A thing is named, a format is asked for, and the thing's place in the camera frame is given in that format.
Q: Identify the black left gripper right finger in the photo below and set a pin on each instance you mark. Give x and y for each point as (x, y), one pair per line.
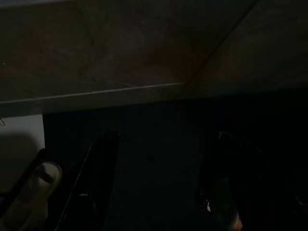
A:
(228, 168)

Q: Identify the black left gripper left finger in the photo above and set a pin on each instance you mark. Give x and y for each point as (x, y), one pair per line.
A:
(96, 180)

